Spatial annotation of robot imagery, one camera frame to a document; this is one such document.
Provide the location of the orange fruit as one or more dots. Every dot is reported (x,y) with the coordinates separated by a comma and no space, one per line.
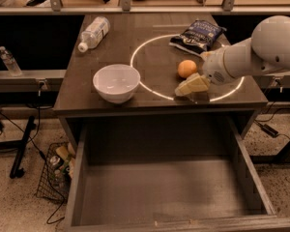
(186,68)

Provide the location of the soda can in basket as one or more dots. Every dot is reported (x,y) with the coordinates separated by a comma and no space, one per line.
(55,162)

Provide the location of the black stand leg left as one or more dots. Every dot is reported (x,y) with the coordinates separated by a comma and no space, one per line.
(19,146)

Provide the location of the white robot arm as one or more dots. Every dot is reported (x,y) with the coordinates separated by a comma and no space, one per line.
(266,51)

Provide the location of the black power adapter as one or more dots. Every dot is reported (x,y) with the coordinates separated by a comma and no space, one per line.
(269,131)

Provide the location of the black wire basket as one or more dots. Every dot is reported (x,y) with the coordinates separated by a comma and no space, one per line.
(54,184)

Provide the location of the dark wooden counter cabinet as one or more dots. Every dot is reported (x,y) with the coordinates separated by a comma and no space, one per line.
(142,40)

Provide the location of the dark blue chip bag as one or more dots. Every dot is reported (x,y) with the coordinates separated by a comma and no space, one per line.
(199,37)

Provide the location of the white ceramic bowl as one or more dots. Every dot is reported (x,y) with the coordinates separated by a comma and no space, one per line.
(116,83)

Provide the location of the grey metal rail shelf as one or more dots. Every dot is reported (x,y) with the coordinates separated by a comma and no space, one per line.
(31,81)

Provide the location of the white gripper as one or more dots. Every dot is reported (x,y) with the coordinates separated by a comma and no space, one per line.
(215,67)

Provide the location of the open grey wooden drawer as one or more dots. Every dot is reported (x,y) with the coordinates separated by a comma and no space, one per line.
(167,173)

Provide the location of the black stand leg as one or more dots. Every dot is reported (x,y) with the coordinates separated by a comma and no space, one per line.
(282,157)
(19,146)

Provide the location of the clear plastic water bottle lying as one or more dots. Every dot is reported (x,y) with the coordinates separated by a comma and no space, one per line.
(91,37)

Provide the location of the black stand leg right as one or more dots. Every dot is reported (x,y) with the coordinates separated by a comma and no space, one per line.
(282,157)

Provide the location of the small standing water bottle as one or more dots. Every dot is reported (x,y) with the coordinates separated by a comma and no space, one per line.
(10,62)

